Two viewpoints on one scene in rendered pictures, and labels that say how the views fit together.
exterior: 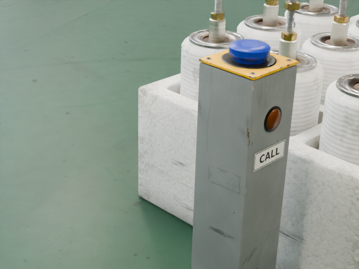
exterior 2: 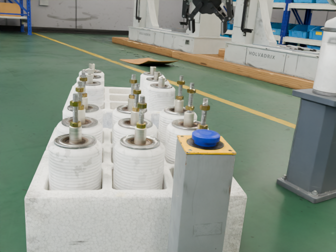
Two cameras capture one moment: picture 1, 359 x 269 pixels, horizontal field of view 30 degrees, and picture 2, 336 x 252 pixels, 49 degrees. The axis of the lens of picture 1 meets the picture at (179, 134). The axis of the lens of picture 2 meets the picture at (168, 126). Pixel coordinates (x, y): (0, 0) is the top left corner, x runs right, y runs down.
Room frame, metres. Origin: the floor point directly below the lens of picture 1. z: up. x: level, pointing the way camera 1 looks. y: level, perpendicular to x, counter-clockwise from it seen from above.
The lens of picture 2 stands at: (0.38, 0.37, 0.49)
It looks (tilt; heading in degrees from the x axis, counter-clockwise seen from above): 17 degrees down; 306
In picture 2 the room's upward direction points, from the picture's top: 4 degrees clockwise
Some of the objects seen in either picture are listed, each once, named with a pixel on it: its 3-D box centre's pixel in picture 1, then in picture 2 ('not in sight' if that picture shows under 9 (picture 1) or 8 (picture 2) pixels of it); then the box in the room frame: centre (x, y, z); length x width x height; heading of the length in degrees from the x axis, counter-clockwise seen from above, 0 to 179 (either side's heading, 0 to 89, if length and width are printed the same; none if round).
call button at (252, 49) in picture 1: (249, 54); (205, 139); (0.62, -0.07, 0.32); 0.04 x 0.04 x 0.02
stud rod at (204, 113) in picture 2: not in sight; (203, 117); (0.72, -0.22, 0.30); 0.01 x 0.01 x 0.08
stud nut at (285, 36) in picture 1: (288, 36); (141, 125); (0.80, -0.13, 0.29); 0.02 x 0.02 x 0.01; 14
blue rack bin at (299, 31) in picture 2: not in sight; (306, 31); (2.32, -6.09, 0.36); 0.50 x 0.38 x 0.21; 69
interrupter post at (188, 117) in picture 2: not in sight; (188, 119); (0.80, -0.30, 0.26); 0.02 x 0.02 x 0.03
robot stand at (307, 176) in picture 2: not in sight; (318, 143); (0.62, -0.75, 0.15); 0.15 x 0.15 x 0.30; 69
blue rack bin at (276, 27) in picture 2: not in sight; (282, 29); (2.79, -6.26, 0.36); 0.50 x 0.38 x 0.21; 69
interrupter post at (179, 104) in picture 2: not in sight; (179, 106); (0.89, -0.38, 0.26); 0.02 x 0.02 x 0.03
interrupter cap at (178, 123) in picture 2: not in sight; (188, 125); (0.80, -0.30, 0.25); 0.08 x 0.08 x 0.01
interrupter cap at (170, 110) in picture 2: not in sight; (178, 111); (0.89, -0.38, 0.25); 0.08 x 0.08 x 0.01
